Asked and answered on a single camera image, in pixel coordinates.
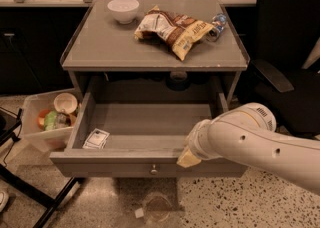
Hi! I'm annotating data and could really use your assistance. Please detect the grey drawer cabinet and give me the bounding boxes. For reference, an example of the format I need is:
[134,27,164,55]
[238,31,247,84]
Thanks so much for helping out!
[62,0,248,98]

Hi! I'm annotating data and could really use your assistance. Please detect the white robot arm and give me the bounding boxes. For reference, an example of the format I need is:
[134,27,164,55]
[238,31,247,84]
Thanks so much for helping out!
[177,103,320,195]

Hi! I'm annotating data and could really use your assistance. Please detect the white bowl in bin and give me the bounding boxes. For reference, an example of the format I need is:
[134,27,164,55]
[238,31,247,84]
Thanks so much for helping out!
[53,93,78,114]

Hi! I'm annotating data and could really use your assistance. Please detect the black stand base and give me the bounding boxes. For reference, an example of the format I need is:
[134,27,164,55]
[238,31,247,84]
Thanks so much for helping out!
[0,108,83,228]

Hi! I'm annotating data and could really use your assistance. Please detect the black office chair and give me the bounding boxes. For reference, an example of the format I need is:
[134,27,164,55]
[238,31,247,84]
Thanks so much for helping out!
[237,0,320,138]

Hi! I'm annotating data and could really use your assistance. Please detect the white paper packets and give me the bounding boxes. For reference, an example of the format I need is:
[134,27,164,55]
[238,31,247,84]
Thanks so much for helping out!
[83,128,110,149]

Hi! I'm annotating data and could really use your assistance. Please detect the brown yellow chip bag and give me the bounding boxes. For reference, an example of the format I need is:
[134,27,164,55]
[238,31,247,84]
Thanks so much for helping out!
[134,6,213,61]

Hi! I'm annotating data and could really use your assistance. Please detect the clear plastic cup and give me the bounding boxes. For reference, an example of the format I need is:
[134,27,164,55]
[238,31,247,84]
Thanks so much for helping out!
[134,192,173,222]

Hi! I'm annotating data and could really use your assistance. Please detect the clear plastic bin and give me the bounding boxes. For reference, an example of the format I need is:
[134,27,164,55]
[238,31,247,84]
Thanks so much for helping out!
[22,88,81,152]

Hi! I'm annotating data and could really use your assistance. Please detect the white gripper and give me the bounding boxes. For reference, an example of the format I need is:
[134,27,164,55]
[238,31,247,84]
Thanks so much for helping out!
[177,119,220,168]

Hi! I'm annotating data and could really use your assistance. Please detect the clear plastic water bottle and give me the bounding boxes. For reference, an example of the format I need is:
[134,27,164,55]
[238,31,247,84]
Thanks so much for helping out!
[207,13,227,42]

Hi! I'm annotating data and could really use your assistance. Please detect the white ceramic bowl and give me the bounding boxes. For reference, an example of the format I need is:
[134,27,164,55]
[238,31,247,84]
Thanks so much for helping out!
[107,0,140,24]

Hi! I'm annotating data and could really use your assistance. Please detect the grey top drawer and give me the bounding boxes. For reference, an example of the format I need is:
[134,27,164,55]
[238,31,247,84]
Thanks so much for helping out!
[50,76,246,178]

